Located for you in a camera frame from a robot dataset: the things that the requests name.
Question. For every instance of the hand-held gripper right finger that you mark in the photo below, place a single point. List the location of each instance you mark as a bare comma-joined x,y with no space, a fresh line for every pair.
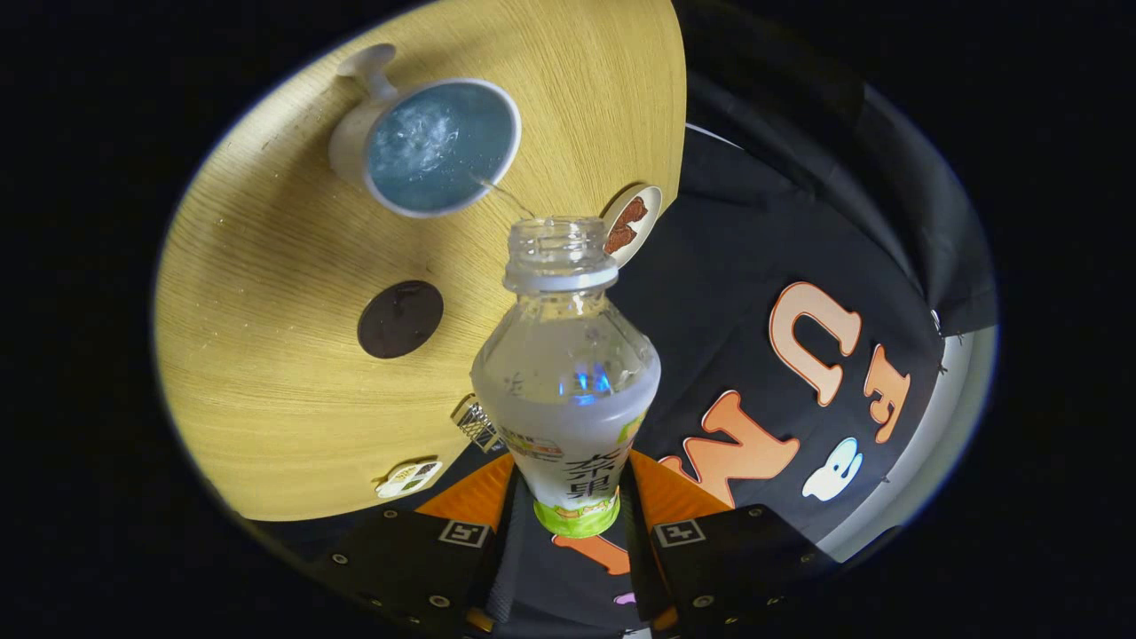
737,559

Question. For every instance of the brown meat piece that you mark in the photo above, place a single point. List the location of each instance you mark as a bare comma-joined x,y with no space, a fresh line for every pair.
619,238
632,211

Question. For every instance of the dark round coaster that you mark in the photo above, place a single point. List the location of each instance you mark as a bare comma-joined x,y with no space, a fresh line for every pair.
400,319

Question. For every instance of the clear juice bottle white label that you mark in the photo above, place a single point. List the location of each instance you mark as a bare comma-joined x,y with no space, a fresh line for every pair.
568,417

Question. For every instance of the black backdrop cloth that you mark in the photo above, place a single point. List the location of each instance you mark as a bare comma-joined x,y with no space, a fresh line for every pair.
754,222

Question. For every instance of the small white plate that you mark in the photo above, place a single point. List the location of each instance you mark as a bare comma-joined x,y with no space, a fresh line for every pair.
652,209

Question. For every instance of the white divided dish with beans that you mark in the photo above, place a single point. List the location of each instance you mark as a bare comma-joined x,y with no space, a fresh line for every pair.
408,478

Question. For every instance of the wooden table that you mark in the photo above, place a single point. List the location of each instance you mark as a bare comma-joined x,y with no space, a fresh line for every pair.
266,311

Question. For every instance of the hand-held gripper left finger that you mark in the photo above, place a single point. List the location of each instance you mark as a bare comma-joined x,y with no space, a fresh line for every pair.
408,564

